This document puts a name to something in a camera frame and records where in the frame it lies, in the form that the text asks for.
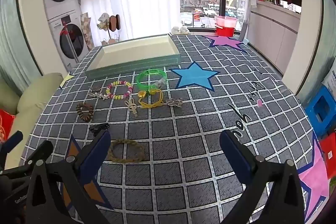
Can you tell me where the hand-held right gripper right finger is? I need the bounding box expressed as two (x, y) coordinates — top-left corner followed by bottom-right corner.
(219, 130), (306, 224)

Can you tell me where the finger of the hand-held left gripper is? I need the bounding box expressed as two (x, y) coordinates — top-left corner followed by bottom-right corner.
(0, 158), (34, 180)
(0, 132), (23, 151)

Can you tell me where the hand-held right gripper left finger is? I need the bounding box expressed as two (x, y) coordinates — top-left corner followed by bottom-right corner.
(25, 130), (112, 224)

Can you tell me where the black hair clip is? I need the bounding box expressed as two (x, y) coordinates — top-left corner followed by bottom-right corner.
(89, 122), (110, 134)

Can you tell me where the brown braided bracelet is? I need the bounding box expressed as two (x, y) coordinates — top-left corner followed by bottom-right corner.
(108, 139), (145, 163)

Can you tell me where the brown coil hair tie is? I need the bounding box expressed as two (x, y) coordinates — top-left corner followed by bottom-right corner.
(76, 102), (94, 123)

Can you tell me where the colourful beaded bracelet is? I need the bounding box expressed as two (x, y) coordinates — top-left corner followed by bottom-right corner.
(106, 80), (134, 101)

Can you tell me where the silver metal hair clip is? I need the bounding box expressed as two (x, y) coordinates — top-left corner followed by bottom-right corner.
(165, 98), (183, 110)

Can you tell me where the teal jewelry tray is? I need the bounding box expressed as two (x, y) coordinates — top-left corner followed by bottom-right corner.
(84, 34), (182, 80)

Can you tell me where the green plastic bangle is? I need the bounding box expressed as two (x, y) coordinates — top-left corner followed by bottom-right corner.
(136, 69), (168, 90)

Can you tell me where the red cushion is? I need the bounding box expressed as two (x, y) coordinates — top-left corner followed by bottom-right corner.
(0, 109), (16, 144)

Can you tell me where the grey checked star blanket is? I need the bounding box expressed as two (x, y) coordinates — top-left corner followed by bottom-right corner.
(22, 34), (330, 224)

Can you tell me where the silver star hairpin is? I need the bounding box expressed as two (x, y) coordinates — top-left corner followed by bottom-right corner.
(88, 87), (109, 101)

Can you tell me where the cream pillow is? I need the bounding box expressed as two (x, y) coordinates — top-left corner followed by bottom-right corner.
(5, 72), (65, 169)

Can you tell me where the beige bow hair clip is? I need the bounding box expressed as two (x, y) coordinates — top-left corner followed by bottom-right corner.
(124, 98), (139, 117)

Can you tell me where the blue plastic stool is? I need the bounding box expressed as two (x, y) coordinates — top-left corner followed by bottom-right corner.
(304, 88), (336, 136)

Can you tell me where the red bag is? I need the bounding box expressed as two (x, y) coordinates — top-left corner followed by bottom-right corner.
(319, 132), (336, 180)

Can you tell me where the white washing machine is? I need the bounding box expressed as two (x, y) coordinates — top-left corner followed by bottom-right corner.
(47, 10), (91, 71)

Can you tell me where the red bucket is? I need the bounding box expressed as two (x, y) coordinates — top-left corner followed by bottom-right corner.
(215, 25), (235, 38)

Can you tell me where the grey board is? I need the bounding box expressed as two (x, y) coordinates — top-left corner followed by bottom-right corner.
(240, 22), (248, 41)

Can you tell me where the white printed bag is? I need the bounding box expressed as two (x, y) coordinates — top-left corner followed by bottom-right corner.
(322, 56), (336, 98)

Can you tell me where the checkered folded panel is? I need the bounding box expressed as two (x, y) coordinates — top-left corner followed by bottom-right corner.
(80, 12), (95, 50)

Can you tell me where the white cabinet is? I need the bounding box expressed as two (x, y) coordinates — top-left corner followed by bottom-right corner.
(247, 0), (301, 75)

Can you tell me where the pink basin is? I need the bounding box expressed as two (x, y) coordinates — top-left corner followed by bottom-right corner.
(215, 16), (239, 28)

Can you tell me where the white fluffy slipper on rack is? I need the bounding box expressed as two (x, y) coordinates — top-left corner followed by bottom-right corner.
(98, 13), (109, 30)

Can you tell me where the yellow flower hair tie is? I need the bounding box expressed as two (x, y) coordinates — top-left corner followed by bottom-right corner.
(138, 89), (164, 109)

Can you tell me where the red-handled mop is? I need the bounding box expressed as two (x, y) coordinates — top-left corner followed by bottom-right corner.
(60, 23), (79, 62)

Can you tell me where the wire slipper rack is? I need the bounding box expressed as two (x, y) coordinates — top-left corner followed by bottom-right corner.
(97, 13), (122, 46)

